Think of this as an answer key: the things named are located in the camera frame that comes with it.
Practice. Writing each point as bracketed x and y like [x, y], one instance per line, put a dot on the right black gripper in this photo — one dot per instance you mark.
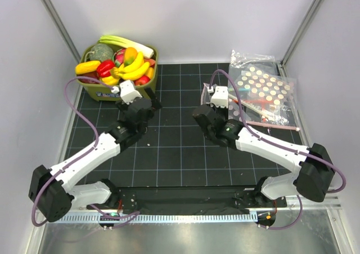
[225, 110]

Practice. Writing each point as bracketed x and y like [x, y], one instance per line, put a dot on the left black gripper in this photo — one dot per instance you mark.
[154, 103]

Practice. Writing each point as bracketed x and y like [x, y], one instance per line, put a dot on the clear pink zip bag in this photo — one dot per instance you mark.
[233, 105]

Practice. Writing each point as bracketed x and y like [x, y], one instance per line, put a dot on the yellow banana bunch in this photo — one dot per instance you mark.
[132, 72]

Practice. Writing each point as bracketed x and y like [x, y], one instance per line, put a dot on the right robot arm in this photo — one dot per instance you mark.
[307, 174]

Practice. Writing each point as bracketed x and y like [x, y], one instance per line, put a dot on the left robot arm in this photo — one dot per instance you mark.
[56, 190]

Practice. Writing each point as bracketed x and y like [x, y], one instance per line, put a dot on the stack of dotted zip bags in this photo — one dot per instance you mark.
[267, 98]

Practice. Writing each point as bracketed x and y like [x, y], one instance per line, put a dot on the yellow lemon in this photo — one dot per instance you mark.
[150, 73]

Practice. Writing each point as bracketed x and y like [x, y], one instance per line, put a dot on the black grid mat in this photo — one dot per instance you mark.
[174, 151]

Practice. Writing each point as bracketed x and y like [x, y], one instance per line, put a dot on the small yellow banana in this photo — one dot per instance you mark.
[110, 80]

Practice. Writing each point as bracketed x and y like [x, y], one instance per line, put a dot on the green white leek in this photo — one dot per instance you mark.
[126, 43]

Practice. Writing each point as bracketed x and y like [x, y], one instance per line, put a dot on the orange yellow mango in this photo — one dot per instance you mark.
[130, 55]

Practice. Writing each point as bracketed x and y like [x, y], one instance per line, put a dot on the pink dragon fruit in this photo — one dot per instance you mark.
[118, 57]

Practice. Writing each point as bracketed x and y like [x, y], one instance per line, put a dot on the olive green plastic basket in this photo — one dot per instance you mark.
[100, 92]

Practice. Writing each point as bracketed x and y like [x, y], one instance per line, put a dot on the red bell pepper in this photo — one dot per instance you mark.
[103, 70]

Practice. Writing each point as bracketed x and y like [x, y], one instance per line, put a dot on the green melon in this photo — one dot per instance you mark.
[99, 52]

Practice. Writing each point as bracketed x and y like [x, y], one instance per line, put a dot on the yellow squash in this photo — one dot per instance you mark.
[87, 67]

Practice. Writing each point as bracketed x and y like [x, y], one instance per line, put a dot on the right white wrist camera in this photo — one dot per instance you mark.
[220, 96]

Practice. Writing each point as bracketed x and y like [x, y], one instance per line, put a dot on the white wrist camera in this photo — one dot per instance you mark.
[128, 92]
[220, 96]

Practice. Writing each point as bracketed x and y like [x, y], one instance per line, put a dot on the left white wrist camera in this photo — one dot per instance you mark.
[128, 92]

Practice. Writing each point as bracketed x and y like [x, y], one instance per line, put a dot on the right aluminium frame post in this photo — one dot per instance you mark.
[303, 27]

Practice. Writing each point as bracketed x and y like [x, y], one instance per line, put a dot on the aluminium frame post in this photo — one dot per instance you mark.
[55, 17]
[303, 27]

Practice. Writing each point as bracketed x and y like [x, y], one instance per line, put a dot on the slotted cable duct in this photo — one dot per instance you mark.
[97, 218]

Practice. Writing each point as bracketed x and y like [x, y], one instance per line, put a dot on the left aluminium frame post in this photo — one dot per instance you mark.
[55, 17]

